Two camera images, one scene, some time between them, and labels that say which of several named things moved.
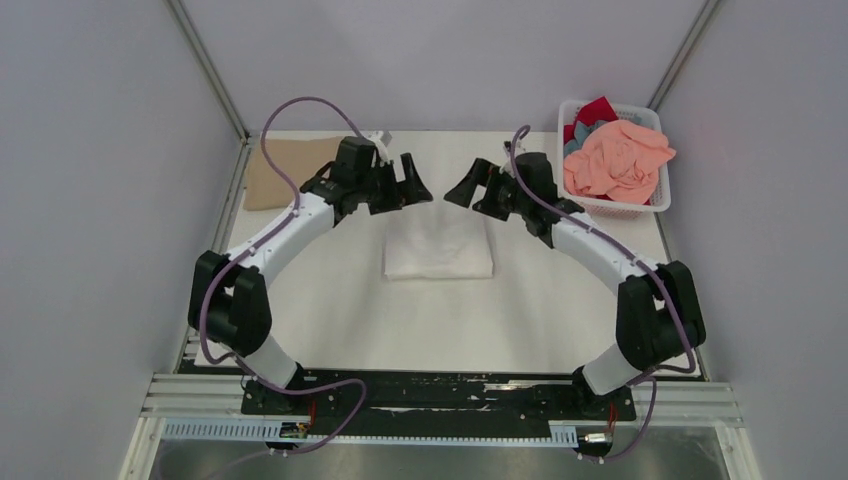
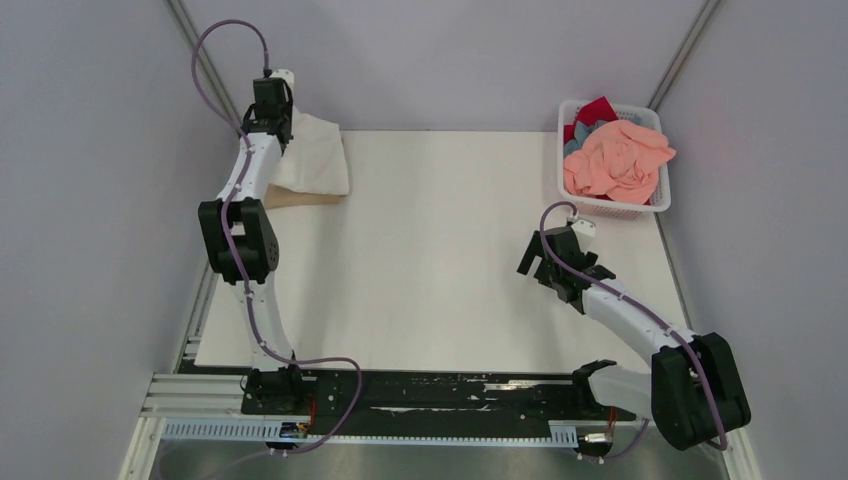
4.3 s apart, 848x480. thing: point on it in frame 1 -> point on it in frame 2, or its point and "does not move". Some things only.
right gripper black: x=464 y=193 -> x=535 y=249
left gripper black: x=411 y=190 -> x=288 y=110
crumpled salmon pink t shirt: x=621 y=162 does not move
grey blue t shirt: x=581 y=132 does not move
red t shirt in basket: x=590 y=114 does not move
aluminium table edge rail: x=179 y=395 does not move
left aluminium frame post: x=208 y=69 does not move
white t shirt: x=437 y=245 -> x=315 y=158
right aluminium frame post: x=670 y=73 does not move
